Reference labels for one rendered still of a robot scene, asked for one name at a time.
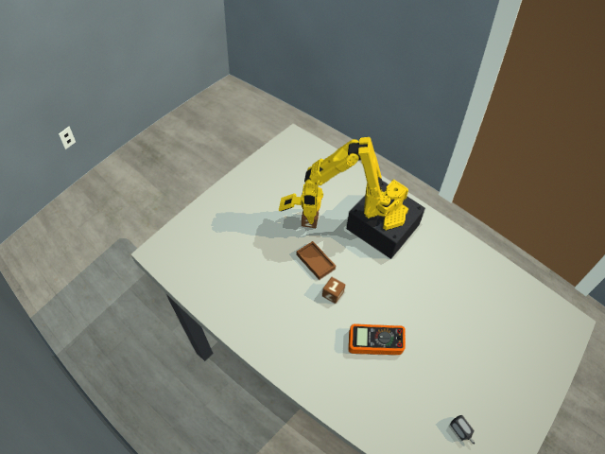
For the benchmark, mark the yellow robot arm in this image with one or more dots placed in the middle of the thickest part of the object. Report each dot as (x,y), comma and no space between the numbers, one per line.
(377,203)

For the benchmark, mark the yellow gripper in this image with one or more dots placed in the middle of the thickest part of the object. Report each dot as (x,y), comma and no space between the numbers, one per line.
(289,201)

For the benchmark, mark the orange digital multimeter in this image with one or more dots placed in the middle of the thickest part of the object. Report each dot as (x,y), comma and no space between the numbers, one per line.
(377,339)

